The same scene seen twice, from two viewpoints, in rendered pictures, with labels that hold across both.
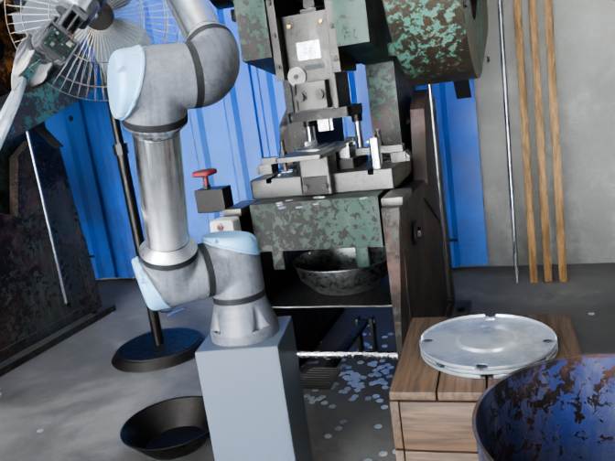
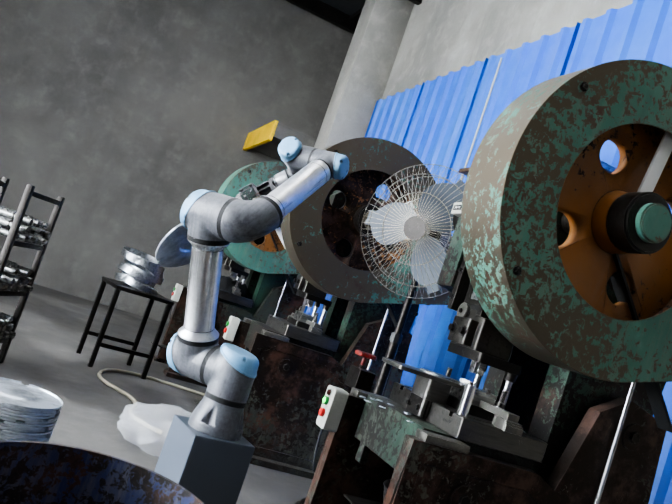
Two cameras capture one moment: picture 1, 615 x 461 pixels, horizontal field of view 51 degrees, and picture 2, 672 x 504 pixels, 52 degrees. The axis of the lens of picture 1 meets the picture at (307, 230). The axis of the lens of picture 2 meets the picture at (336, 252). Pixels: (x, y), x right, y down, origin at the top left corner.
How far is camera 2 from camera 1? 142 cm
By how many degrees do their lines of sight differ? 52
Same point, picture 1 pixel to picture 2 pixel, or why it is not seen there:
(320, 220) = (390, 430)
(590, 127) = not seen: outside the picture
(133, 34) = (437, 252)
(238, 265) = (221, 369)
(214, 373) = (172, 435)
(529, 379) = (167, 491)
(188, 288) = (187, 363)
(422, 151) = (572, 453)
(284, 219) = (376, 416)
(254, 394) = (174, 465)
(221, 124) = not seen: hidden behind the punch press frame
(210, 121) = not seen: hidden behind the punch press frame
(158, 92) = (196, 216)
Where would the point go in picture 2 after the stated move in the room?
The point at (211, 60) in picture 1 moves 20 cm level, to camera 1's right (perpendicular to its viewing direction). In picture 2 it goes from (231, 210) to (276, 220)
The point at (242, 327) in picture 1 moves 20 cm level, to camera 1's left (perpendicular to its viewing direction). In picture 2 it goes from (198, 414) to (165, 390)
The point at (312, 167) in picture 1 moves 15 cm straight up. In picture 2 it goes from (419, 386) to (434, 339)
